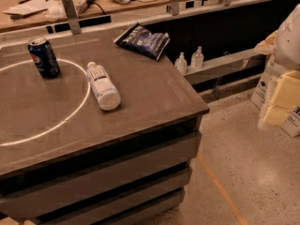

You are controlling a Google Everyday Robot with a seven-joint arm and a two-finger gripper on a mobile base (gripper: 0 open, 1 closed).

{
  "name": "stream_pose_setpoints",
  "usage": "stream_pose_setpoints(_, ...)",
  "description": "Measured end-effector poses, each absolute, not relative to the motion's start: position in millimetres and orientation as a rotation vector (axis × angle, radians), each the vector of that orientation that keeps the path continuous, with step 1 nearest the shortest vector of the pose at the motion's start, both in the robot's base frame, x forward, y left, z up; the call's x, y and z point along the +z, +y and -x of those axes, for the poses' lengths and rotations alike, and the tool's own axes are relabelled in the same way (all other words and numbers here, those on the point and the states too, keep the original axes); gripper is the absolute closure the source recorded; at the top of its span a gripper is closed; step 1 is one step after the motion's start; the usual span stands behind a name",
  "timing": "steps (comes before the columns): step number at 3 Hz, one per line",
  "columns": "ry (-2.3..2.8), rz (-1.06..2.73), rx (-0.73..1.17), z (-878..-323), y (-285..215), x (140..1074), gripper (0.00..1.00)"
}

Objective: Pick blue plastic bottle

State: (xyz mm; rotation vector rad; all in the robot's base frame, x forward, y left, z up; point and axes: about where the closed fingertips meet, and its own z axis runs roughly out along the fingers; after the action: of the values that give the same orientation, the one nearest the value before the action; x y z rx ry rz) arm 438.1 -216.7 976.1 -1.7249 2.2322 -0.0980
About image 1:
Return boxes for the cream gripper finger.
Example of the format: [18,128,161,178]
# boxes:
[271,70,300,111]
[263,107,292,126]

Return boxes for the clear plastic water bottle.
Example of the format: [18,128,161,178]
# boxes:
[86,62,121,111]

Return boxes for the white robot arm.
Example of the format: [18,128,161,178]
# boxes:
[262,4,300,126]

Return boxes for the right small clear sanitizer bottle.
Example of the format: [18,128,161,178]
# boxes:
[190,46,203,68]

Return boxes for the small clear sanitizer bottle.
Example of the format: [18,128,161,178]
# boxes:
[174,52,188,75]
[190,46,203,68]

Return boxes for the left small clear sanitizer bottle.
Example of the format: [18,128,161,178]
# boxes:
[174,52,188,75]

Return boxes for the white corovan cardboard box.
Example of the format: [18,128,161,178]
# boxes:
[250,56,300,137]

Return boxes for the dark blue chip bag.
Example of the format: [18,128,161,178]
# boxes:
[113,23,170,61]

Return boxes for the grey power strip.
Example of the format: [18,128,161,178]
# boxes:
[76,0,95,14]

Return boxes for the grey drawer cabinet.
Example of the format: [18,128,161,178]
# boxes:
[0,117,201,225]

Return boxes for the white face mask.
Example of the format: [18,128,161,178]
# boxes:
[45,5,66,22]

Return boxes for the blue Pepsi soda can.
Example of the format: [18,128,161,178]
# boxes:
[27,37,60,79]

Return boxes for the white papers on desk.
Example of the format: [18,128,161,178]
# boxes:
[3,0,58,15]

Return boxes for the black pen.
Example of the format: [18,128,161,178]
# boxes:
[18,0,32,4]

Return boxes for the grey metal bracket post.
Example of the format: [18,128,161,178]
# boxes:
[61,0,81,35]

